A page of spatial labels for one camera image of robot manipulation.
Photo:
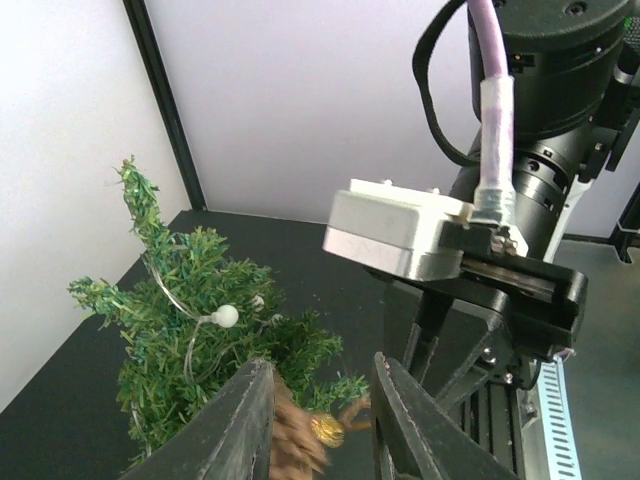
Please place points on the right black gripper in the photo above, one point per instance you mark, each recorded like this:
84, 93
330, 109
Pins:
485, 325

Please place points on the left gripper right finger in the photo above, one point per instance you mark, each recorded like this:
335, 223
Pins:
414, 438

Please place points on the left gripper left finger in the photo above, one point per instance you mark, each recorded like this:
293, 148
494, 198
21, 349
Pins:
229, 439

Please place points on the small green christmas tree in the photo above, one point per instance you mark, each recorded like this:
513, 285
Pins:
196, 319

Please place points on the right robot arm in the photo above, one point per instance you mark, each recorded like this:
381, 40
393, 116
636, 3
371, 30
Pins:
550, 88

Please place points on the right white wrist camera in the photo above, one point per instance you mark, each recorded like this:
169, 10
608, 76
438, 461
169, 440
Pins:
410, 234

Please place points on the white slotted cable duct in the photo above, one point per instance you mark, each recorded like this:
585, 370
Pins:
562, 458

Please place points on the right black frame post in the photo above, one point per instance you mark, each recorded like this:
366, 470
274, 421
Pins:
149, 50

